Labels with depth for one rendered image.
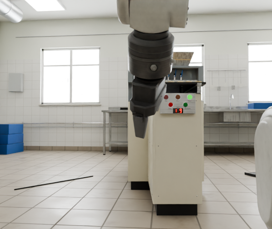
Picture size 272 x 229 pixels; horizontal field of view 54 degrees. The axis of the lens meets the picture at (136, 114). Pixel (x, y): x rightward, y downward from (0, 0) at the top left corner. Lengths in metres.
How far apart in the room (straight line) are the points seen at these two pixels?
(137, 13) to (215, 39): 5.75
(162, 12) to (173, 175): 1.50
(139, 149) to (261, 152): 2.16
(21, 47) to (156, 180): 5.55
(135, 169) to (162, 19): 2.16
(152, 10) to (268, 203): 0.33
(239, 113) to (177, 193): 3.70
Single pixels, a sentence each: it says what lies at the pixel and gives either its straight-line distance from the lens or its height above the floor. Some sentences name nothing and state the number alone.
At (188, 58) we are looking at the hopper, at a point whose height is 1.26.
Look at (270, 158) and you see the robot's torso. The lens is 0.37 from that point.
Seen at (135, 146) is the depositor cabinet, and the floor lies 0.41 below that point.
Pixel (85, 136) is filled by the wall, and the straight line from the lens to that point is 6.07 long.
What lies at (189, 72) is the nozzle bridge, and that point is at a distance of 2.68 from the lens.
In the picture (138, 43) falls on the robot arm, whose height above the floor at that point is 0.78.
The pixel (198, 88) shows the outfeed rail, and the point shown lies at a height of 0.87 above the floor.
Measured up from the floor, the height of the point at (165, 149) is 0.45.
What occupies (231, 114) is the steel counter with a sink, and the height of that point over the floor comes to 0.78.
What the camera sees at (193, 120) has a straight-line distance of 1.85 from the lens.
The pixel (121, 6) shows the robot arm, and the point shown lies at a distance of 0.48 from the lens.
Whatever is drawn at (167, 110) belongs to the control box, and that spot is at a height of 0.72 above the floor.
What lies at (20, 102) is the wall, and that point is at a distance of 6.67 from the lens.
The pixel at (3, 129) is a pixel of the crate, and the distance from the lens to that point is 5.87.
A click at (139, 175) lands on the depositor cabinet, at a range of 2.55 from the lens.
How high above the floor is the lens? 0.64
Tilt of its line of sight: 2 degrees up
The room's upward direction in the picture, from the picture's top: straight up
